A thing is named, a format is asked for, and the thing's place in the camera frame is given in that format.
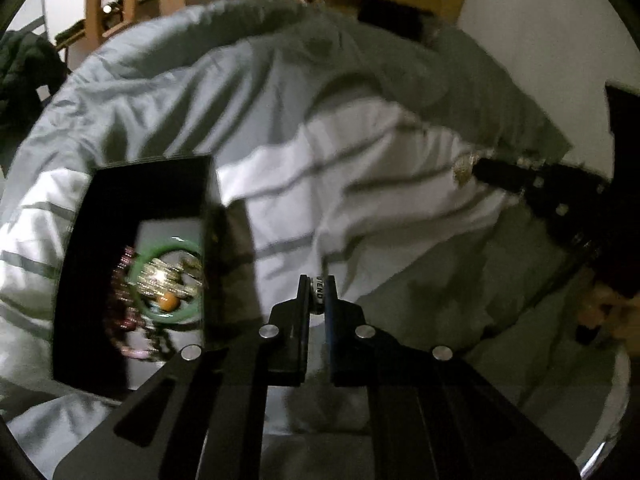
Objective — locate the dark puffer jacket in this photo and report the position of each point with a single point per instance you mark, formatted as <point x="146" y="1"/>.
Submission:
<point x="25" y="75"/>

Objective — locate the grey white striped duvet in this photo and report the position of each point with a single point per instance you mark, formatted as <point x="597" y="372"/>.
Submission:
<point x="350" y="160"/>

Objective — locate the green jade bangle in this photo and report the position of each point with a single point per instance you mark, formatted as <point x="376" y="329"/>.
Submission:
<point x="167" y="321"/>

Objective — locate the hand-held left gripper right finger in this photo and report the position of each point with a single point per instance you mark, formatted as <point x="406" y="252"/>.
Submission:
<point x="332" y="330"/>

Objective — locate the white round container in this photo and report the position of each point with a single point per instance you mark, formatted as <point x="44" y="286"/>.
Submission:
<point x="617" y="400"/>

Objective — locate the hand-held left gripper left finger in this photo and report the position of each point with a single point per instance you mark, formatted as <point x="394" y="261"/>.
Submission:
<point x="290" y="340"/>

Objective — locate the black cardboard box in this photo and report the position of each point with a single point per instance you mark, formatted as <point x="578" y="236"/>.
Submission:
<point x="100" y="210"/>

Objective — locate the person's right hand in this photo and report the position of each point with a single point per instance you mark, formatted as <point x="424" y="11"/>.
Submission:
<point x="600" y="305"/>

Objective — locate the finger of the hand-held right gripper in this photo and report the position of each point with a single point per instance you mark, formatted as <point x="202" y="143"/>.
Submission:
<point x="500" y="172"/>

